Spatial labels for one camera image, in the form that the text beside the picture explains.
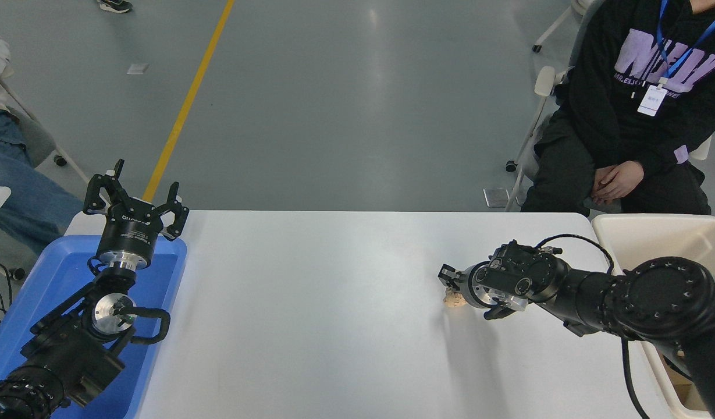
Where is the white chair base with castor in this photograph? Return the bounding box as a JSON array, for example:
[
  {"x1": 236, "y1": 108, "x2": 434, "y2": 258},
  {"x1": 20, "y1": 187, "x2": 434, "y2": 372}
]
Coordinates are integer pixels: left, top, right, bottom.
[{"x1": 532, "y1": 0, "x2": 596, "y2": 53}]

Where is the person in blue trousers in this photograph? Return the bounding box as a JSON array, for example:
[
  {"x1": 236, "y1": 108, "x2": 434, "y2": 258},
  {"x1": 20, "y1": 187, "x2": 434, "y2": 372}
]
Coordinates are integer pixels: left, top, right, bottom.
[{"x1": 0, "y1": 24, "x2": 84, "y2": 257}]

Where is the blue lanyard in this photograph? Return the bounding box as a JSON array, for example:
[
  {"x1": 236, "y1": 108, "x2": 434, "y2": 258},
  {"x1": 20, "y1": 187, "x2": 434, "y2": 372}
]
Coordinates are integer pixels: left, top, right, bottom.
[{"x1": 657, "y1": 0, "x2": 715, "y2": 82}]

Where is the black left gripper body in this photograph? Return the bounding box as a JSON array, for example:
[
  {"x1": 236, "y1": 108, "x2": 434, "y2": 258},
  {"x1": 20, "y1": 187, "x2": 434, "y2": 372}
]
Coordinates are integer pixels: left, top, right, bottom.
[{"x1": 97, "y1": 197, "x2": 166, "y2": 264}]

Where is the person's right hand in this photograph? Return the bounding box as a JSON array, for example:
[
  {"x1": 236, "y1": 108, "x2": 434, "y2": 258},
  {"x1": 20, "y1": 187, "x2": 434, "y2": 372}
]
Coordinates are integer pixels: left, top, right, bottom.
[{"x1": 592, "y1": 165, "x2": 618, "y2": 193}]

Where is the blue plastic tray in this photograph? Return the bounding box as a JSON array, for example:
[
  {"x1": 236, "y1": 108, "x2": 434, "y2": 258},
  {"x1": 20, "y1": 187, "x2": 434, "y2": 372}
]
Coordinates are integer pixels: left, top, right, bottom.
[{"x1": 0, "y1": 235, "x2": 188, "y2": 419}]

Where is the grey wheeled chair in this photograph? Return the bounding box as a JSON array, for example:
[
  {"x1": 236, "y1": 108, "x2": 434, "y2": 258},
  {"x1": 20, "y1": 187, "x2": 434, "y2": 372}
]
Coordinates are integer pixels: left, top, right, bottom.
[{"x1": 0, "y1": 64, "x2": 90, "y2": 184}]

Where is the person in black top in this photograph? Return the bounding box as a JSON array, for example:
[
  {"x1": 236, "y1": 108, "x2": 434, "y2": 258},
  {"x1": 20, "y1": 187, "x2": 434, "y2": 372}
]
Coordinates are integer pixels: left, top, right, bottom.
[{"x1": 520, "y1": 0, "x2": 715, "y2": 216}]

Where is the brown cardboard piece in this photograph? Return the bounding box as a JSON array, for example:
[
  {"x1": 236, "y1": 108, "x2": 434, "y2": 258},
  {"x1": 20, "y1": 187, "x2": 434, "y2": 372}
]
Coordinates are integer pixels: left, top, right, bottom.
[{"x1": 663, "y1": 355, "x2": 710, "y2": 411}]

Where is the large pale plastic bin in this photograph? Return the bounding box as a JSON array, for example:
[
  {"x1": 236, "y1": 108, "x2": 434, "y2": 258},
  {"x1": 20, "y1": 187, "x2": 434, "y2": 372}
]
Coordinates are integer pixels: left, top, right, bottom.
[{"x1": 591, "y1": 214, "x2": 715, "y2": 419}]

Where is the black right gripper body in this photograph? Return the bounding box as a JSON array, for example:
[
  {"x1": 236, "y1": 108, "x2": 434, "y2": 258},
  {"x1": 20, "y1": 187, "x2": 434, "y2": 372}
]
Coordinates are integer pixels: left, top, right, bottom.
[{"x1": 457, "y1": 262, "x2": 488, "y2": 309}]

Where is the person's left hand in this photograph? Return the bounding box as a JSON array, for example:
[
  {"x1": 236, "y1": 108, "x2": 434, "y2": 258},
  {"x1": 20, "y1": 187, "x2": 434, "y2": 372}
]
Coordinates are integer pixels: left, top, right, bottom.
[{"x1": 596, "y1": 161, "x2": 645, "y2": 204}]

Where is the white name badge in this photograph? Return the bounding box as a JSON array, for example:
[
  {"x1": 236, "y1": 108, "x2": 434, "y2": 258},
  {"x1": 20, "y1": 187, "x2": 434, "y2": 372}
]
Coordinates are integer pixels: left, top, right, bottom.
[{"x1": 638, "y1": 84, "x2": 668, "y2": 117}]

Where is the white-armed grey office chair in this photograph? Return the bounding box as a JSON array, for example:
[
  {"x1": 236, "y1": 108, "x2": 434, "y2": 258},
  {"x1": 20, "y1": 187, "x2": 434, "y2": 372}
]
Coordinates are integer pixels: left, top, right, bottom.
[{"x1": 506, "y1": 65, "x2": 713, "y2": 213}]

